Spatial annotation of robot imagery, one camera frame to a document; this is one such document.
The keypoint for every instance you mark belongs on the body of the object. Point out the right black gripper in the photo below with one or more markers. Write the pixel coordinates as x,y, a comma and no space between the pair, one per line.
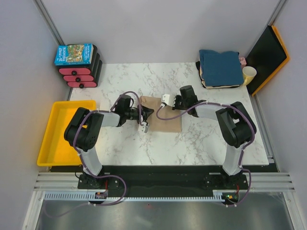
176,107

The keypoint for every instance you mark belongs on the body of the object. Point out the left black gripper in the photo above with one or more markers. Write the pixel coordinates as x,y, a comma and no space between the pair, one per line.
146,112

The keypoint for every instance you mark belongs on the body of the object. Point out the beige t-shirt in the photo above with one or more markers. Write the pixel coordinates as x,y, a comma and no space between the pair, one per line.
157,125

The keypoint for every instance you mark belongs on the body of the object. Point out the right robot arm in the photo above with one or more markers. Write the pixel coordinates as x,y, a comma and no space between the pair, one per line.
236,126

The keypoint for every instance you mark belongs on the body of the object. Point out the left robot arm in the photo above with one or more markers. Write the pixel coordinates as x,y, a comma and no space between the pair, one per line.
83,130

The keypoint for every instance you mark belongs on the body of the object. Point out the folded blue t-shirt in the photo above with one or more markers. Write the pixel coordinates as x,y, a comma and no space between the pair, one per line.
219,69

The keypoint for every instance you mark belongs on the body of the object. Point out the black pink drawer unit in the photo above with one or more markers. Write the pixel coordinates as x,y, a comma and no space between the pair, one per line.
83,76

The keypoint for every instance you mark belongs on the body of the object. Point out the yellow mug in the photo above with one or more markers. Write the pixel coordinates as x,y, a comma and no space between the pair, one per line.
248,74

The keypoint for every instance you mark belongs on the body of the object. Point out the pink box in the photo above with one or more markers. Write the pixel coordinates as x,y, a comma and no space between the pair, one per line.
242,62

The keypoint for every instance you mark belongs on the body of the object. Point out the blue treehouse book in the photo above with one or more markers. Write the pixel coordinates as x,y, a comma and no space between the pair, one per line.
76,54

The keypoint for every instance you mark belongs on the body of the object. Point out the yellow plastic bin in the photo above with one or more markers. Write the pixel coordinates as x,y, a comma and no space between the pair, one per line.
55,150

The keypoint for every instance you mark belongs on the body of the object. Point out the black orange tray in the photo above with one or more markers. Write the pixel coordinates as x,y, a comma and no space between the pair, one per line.
268,56

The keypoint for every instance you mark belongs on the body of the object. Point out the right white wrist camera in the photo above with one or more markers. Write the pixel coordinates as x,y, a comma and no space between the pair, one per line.
168,99

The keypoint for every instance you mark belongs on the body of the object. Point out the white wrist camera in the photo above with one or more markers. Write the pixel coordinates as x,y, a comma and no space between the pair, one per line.
143,127
168,99

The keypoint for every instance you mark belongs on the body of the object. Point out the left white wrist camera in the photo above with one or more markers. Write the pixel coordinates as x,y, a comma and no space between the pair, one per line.
143,127

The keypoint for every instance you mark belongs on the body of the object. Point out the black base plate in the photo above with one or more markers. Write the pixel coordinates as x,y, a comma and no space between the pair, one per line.
161,181

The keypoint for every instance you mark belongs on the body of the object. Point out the white cable duct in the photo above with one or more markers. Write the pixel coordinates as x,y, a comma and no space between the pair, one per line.
95,196

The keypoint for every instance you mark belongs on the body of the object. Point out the aluminium frame rail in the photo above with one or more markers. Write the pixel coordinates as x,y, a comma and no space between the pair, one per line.
56,181

